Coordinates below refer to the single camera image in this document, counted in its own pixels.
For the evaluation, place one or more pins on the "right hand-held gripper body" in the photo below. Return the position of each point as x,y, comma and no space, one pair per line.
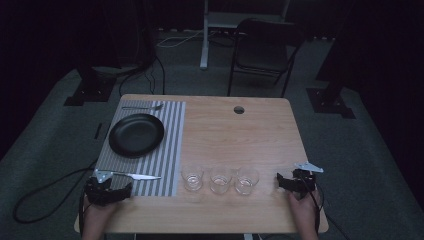
305,181

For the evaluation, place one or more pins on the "black plate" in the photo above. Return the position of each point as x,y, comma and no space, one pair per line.
136,135

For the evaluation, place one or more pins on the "silver table knife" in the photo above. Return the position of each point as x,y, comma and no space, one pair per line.
140,176

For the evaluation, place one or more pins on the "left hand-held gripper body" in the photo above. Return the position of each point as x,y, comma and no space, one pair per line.
100,191

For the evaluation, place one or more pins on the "person's right hand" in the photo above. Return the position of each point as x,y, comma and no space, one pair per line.
302,208

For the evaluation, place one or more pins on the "small black bar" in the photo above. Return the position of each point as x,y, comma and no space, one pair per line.
97,130

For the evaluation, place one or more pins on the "person's left hand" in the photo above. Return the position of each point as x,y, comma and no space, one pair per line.
98,213

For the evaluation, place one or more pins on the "silver fork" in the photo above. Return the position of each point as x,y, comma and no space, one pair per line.
143,107

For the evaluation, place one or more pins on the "black folding chair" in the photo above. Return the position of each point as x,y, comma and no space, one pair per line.
263,53

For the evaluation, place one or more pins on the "black stand with base plate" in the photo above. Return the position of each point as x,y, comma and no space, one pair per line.
330,96
91,88

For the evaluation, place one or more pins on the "clear glass cup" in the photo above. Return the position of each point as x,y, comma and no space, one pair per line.
246,181
220,180
192,178

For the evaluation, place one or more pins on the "grey striped placemat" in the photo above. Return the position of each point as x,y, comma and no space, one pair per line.
166,150

